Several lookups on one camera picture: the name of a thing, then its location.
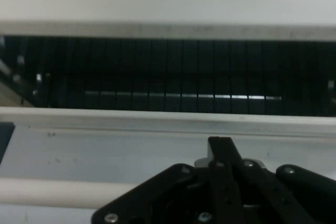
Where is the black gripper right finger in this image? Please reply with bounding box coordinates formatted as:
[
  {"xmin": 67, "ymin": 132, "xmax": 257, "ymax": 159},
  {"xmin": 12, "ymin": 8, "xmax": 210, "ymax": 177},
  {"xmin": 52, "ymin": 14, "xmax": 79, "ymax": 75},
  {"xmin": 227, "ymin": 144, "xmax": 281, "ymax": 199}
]
[{"xmin": 219, "ymin": 136, "xmax": 336, "ymax": 224}]

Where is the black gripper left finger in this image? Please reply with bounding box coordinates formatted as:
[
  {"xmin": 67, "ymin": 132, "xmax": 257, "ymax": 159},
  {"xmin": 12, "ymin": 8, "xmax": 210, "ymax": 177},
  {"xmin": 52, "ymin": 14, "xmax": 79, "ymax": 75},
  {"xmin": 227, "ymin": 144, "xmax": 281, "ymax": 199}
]
[{"xmin": 91, "ymin": 136, "xmax": 243, "ymax": 224}]

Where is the metal wire oven rack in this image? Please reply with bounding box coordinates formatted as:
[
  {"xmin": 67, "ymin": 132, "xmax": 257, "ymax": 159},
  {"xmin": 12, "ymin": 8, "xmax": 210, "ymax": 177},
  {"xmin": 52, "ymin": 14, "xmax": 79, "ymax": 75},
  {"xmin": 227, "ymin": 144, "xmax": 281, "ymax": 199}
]
[{"xmin": 47, "ymin": 37, "xmax": 329, "ymax": 116}]

